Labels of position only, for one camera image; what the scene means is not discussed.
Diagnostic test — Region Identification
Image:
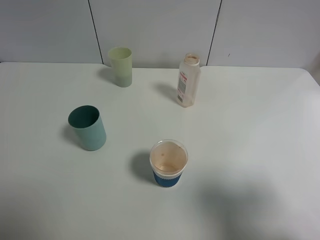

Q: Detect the clear plastic drink bottle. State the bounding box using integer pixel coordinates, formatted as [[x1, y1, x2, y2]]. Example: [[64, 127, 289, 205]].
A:
[[176, 53, 201, 108]]

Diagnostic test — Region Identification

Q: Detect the clear cup with blue sleeve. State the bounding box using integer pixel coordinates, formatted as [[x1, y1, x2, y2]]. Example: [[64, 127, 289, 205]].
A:
[[149, 139, 188, 188]]

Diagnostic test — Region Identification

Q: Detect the pale yellow-green plastic cup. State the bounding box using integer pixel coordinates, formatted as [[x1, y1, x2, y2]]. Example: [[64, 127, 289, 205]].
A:
[[108, 47, 132, 88]]

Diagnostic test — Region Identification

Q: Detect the teal plastic cup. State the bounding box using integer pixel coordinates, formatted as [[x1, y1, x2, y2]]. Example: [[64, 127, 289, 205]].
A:
[[67, 105, 107, 151]]

